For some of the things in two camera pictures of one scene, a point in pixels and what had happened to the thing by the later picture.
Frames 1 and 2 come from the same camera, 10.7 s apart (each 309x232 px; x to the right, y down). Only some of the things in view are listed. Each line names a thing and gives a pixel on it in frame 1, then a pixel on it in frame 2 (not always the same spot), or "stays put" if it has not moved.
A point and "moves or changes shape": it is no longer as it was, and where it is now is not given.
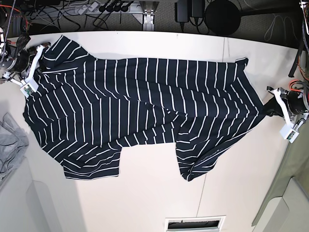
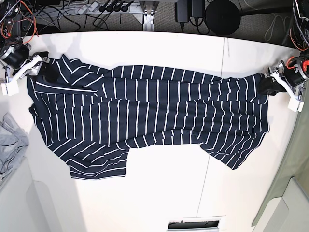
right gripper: (293, 104) to (291, 73)
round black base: (222, 17) stays put
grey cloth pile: (14, 144) stays put
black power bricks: (184, 9) stays put
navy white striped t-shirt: (81, 110) moves or changes shape
